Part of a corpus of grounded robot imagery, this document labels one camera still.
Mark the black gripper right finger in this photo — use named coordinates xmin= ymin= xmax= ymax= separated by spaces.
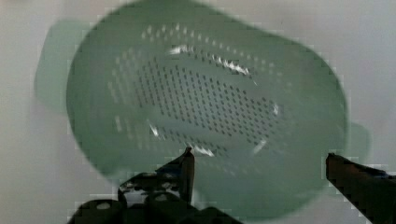
xmin=326 ymin=153 xmax=396 ymax=224

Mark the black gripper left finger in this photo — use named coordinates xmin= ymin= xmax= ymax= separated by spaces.
xmin=118 ymin=147 xmax=195 ymax=207

